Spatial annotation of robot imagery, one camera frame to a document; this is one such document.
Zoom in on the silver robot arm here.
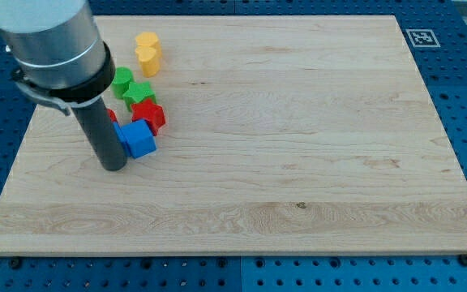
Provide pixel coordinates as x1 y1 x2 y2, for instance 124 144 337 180
0 0 114 115

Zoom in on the wooden board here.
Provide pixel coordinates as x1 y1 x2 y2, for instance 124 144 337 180
0 15 467 257

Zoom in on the red star block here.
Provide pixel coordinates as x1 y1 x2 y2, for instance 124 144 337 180
131 99 166 136

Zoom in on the blue cube block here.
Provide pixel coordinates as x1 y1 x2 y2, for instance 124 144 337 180
121 119 157 158

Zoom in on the blue block behind pusher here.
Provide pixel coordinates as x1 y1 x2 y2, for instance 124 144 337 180
113 122 131 157

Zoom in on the green star block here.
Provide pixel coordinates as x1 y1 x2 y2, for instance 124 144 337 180
122 81 157 112

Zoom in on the yellow heart block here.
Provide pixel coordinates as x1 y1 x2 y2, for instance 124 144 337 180
135 46 161 77

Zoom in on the red block behind pusher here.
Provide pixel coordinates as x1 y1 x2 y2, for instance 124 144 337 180
107 108 118 122

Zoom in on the green cylinder block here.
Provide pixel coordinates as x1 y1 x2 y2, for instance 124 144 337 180
111 67 134 100

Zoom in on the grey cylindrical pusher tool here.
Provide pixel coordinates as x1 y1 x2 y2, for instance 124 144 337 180
71 97 127 171

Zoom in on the white fiducial marker tag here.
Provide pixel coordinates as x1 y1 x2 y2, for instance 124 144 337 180
405 28 440 48

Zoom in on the black board clamp bolt left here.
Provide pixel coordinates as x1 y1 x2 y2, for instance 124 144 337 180
8 257 22 270

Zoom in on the black board clamp bolt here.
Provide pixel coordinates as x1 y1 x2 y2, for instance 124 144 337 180
8 257 22 270
457 254 467 267

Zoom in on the black board clamp bolt right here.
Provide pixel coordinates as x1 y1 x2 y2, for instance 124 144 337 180
457 254 467 267

